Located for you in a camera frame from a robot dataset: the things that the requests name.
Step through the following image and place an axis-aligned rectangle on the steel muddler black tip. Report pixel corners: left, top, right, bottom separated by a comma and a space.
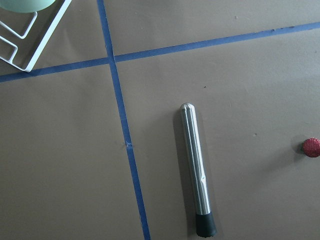
180, 102, 217, 238

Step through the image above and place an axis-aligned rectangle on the red strawberry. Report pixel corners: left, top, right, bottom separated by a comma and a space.
302, 137, 320, 158

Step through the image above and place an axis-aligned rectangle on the white wire cup rack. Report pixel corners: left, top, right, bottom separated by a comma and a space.
0, 0, 71, 72

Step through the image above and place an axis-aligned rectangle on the mint green cup on rack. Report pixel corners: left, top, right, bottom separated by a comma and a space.
0, 0, 55, 13

